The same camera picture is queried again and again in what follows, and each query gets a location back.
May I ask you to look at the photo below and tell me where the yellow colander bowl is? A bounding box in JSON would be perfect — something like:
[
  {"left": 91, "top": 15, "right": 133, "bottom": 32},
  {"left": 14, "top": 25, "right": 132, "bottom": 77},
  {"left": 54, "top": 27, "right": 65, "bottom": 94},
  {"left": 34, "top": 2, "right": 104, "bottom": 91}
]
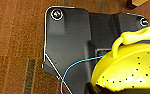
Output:
[{"left": 90, "top": 26, "right": 150, "bottom": 94}]

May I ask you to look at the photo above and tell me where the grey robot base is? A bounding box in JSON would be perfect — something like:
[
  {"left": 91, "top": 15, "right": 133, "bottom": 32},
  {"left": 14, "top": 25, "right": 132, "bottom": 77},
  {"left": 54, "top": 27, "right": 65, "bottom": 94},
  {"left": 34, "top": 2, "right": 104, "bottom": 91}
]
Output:
[{"left": 40, "top": 5, "right": 150, "bottom": 94}]

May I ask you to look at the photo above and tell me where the thin blue cable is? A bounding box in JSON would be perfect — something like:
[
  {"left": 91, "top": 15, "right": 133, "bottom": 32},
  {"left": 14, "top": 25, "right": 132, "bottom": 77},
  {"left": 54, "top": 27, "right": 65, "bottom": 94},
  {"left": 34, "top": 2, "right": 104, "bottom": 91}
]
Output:
[{"left": 59, "top": 54, "right": 110, "bottom": 94}]

